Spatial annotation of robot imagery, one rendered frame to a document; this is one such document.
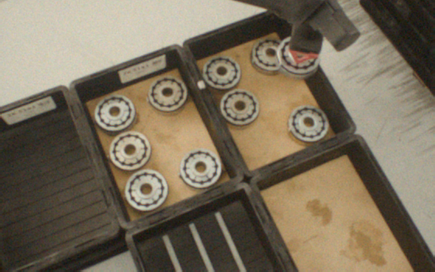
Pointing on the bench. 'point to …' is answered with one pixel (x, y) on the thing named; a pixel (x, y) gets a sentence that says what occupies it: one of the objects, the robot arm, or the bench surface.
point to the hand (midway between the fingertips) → (300, 51)
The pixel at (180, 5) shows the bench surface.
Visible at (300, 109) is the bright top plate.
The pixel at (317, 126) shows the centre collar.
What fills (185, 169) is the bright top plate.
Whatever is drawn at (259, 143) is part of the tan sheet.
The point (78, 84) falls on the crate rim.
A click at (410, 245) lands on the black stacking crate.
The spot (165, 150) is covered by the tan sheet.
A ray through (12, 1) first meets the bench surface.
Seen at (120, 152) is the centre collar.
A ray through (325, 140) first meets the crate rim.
